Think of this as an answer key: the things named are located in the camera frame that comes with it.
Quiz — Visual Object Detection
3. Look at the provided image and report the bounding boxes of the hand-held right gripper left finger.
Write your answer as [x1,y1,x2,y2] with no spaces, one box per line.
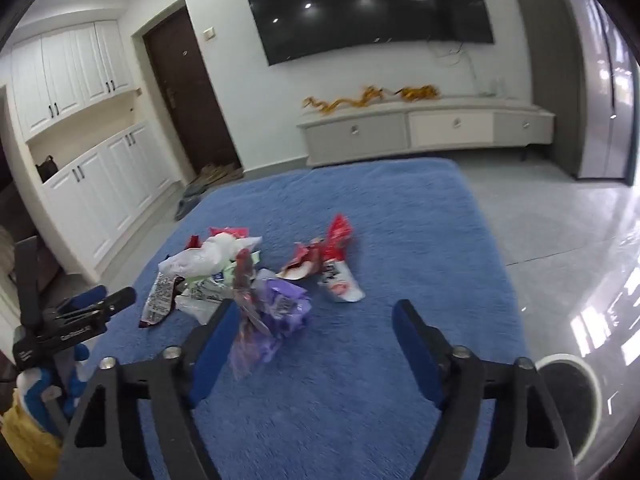
[59,299,243,480]

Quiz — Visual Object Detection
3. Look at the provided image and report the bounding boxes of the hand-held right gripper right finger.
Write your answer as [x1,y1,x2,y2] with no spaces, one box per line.
[391,299,578,480]

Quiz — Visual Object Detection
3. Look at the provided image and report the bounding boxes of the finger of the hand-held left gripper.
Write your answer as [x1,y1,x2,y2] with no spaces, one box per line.
[55,285,109,314]
[60,287,137,322]

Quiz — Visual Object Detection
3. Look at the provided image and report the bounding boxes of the clear red wrapper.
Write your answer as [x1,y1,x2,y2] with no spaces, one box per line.
[227,247,275,379]

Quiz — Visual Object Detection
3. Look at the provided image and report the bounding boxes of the white plastic bag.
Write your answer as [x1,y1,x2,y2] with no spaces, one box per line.
[159,234,263,279]

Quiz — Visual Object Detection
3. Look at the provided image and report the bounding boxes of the red white snack packet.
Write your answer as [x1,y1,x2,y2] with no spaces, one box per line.
[317,214,367,304]

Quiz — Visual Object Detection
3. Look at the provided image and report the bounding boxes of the white round trash bin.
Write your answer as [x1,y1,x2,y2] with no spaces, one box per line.
[534,353,604,467]

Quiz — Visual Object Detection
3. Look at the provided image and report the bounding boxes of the person's left hand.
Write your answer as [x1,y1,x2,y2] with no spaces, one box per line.
[15,344,90,436]

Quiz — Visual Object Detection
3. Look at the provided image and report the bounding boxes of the brown white snack packet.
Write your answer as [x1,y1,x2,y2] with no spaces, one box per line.
[139,271,177,330]

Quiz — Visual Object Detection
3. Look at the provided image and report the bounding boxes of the white green wrapper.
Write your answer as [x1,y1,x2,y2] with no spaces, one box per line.
[175,265,236,325]

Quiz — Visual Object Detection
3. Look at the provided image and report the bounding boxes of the purple wrapper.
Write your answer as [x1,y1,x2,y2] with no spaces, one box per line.
[250,269,312,356]

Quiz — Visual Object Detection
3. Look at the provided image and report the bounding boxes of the brown sofa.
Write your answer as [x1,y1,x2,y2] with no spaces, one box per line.
[0,180,69,312]

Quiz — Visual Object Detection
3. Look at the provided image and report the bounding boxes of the white base cabinet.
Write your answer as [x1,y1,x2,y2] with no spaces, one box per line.
[40,122,174,281]

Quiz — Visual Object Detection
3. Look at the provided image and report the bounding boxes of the flat red wrapper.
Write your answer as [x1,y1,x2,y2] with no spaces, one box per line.
[209,226,251,241]

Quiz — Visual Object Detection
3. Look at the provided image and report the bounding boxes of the grey shoes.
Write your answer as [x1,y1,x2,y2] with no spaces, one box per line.
[174,185,207,222]

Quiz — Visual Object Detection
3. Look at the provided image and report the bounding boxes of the crumpled red wrapper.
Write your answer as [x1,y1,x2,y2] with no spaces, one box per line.
[276,241,324,281]

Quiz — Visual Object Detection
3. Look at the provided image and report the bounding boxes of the black bag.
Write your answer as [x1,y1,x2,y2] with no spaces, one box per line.
[35,155,60,184]

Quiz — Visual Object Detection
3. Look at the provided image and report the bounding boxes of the blue fluffy blanket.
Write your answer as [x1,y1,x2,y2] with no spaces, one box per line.
[85,157,532,480]

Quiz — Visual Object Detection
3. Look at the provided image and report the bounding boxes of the brown doormat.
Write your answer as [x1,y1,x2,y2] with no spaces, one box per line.
[190,162,245,189]

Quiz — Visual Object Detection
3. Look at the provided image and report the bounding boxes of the dark brown door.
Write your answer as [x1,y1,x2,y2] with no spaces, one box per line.
[142,5,244,186]

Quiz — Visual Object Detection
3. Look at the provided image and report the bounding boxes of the white grey television cabinet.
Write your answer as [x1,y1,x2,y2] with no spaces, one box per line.
[296,96,557,169]

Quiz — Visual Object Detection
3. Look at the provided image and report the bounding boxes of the long gold dragon ornament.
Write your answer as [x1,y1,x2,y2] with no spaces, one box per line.
[302,87,386,117]

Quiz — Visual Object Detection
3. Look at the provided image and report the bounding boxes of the short gold dragon ornament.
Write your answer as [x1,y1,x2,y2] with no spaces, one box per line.
[395,85,442,101]

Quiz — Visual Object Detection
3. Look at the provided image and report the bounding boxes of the grey tall cabinet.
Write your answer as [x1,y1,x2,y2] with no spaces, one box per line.
[549,0,640,187]

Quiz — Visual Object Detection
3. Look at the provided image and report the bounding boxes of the white wall cabinet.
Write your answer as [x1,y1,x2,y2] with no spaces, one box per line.
[10,20,136,137]

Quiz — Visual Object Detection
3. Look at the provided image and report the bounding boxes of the thin television cable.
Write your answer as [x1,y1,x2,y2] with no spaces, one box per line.
[427,39,482,97]

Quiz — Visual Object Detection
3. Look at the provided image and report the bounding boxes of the black wall television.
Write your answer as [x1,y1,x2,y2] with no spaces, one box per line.
[237,0,496,67]

